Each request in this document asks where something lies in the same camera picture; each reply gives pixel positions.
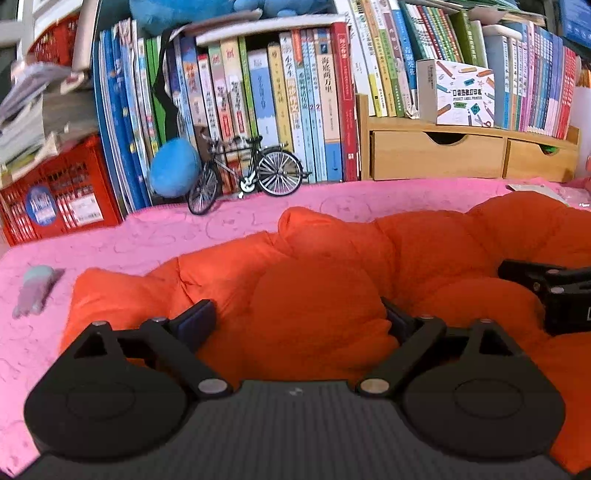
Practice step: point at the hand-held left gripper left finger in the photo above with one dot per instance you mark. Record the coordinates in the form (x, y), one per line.
(198, 319)

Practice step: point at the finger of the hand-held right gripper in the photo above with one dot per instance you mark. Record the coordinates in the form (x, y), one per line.
(521, 272)

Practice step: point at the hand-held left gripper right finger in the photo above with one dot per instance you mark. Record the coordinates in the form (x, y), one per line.
(401, 324)

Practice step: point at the orange puffer jacket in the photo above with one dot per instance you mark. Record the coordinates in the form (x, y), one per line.
(314, 286)

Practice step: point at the green white booklet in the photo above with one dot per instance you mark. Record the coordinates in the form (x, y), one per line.
(531, 188)

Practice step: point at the pink blanket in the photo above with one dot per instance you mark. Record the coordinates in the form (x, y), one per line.
(138, 240)

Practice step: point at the wooden drawer organizer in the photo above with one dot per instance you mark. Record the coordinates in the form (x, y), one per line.
(438, 154)

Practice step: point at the black model bicycle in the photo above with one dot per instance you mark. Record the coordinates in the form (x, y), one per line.
(277, 173)

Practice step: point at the red plastic crate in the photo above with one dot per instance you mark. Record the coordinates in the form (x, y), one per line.
(69, 194)

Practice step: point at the white patterned box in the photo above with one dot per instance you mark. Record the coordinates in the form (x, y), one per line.
(461, 94)

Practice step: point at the row of pastel books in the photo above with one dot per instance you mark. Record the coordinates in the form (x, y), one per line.
(535, 83)

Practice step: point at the row of tall blue books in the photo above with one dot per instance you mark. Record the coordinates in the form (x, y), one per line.
(124, 120)

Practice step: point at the row of colourful paperback books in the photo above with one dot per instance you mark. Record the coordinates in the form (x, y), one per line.
(277, 101)

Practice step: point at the stack of magazines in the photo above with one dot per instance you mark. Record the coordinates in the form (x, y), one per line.
(41, 120)

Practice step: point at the blue box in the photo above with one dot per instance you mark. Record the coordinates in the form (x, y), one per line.
(577, 18)

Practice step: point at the red basket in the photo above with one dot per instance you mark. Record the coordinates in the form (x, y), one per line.
(55, 39)

